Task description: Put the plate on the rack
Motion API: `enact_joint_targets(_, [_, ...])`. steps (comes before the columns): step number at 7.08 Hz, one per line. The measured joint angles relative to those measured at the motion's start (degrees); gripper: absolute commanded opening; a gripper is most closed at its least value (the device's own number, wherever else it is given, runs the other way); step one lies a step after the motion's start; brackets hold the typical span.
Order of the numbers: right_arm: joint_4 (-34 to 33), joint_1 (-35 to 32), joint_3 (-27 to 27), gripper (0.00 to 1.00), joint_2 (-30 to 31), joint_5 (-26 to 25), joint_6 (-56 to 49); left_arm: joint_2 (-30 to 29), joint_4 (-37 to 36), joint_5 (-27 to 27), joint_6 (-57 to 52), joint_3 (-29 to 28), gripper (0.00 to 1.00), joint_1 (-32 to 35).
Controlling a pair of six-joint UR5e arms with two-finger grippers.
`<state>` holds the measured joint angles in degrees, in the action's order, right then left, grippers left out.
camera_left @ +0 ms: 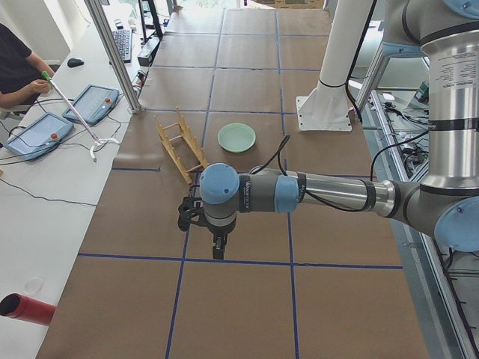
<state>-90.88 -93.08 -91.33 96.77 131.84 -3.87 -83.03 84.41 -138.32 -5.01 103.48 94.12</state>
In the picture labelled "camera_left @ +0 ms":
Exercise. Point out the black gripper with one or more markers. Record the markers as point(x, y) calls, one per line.
point(218, 232)

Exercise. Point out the light green ceramic plate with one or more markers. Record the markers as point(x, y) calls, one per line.
point(236, 137)

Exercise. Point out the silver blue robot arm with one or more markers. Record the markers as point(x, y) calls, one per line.
point(447, 33)

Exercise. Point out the wooden dish rack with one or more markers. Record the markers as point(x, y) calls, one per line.
point(182, 146)

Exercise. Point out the blue teach pendant far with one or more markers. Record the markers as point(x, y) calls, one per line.
point(95, 102)

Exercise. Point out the blue teach pendant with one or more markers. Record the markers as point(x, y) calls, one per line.
point(95, 102)
point(40, 137)

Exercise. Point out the red cylinder tube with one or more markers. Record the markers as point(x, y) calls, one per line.
point(16, 306)

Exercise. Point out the blue teach pendant near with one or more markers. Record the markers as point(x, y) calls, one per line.
point(40, 137)

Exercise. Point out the black keyboard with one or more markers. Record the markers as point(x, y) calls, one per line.
point(123, 42)

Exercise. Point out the black computer mouse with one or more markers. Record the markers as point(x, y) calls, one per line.
point(75, 62)

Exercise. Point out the seated person in black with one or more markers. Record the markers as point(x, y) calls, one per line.
point(21, 72)

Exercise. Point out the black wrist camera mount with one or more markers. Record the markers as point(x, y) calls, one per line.
point(191, 212)

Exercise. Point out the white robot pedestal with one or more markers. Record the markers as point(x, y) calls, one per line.
point(326, 107)

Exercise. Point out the white reacher stick green handle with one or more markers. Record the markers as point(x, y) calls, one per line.
point(98, 142)

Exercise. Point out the aluminium side frame rail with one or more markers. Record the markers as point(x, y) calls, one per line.
point(448, 278)

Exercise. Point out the aluminium frame post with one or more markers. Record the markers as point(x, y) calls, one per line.
point(99, 18)

